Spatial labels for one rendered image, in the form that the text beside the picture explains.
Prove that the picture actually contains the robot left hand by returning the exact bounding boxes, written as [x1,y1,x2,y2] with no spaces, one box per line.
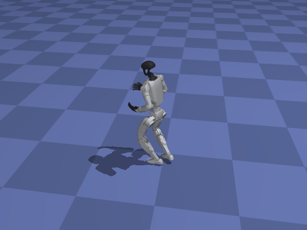
[128,103,138,111]

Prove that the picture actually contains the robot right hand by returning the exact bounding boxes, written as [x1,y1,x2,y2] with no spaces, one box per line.
[133,82,143,91]

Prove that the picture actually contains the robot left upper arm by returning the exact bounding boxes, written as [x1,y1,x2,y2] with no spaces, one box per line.
[141,83,153,110]

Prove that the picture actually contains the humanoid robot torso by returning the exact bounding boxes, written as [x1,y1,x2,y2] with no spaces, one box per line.
[143,74,164,122]

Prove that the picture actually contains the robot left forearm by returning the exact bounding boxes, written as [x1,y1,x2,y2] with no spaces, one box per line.
[135,104,149,113]

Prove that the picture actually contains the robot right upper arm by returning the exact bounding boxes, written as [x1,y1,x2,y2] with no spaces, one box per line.
[158,75,167,94]

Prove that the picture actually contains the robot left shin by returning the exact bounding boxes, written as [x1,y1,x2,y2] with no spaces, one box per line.
[138,139,158,161]

